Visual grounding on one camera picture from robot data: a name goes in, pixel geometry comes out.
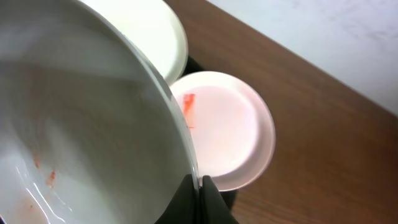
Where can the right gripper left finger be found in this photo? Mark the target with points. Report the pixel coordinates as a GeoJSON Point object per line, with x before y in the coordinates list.
{"type": "Point", "coordinates": [182, 207]}

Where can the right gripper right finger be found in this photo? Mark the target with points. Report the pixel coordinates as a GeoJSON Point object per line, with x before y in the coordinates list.
{"type": "Point", "coordinates": [216, 206]}

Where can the pale blue plate front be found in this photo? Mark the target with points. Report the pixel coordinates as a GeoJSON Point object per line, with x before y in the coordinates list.
{"type": "Point", "coordinates": [90, 132]}

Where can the black round tray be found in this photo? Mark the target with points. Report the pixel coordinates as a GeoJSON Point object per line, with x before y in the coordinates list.
{"type": "Point", "coordinates": [192, 66]}

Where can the white plate top right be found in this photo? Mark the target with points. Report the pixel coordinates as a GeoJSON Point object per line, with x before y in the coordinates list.
{"type": "Point", "coordinates": [231, 127]}

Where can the white plate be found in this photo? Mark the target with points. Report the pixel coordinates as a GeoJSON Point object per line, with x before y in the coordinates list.
{"type": "Point", "coordinates": [231, 127]}
{"type": "Point", "coordinates": [153, 27]}

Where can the white plate top left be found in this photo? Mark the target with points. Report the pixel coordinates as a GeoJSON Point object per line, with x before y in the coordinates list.
{"type": "Point", "coordinates": [153, 27]}

